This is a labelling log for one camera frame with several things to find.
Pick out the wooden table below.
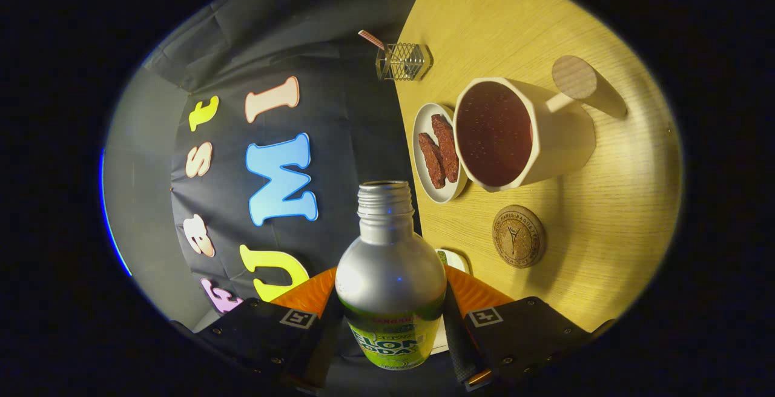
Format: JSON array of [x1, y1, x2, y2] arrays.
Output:
[[394, 0, 684, 355]]

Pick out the silver juice bottle green label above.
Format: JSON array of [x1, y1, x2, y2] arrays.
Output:
[[335, 180, 447, 371]]

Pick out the wire mesh holder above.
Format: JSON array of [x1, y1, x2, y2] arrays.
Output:
[[375, 42, 434, 82]]

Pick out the black backdrop cloth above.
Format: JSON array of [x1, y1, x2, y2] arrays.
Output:
[[140, 0, 438, 325]]

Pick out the round cork coaster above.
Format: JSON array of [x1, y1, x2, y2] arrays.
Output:
[[492, 205, 547, 269]]

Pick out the white cup red inside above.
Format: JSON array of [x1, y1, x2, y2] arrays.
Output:
[[453, 55, 628, 193]]

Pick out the white divided plate with beans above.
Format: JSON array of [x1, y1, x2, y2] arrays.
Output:
[[435, 249, 471, 275]]

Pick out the brown meat piece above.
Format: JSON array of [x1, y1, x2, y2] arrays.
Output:
[[418, 133, 446, 189], [430, 114, 460, 183]]

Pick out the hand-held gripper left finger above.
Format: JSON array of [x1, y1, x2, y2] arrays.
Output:
[[173, 267, 341, 395]]

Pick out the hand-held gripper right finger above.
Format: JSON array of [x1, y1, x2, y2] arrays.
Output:
[[444, 265, 616, 393]]

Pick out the white oval plate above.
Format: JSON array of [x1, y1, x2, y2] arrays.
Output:
[[412, 103, 469, 204]]

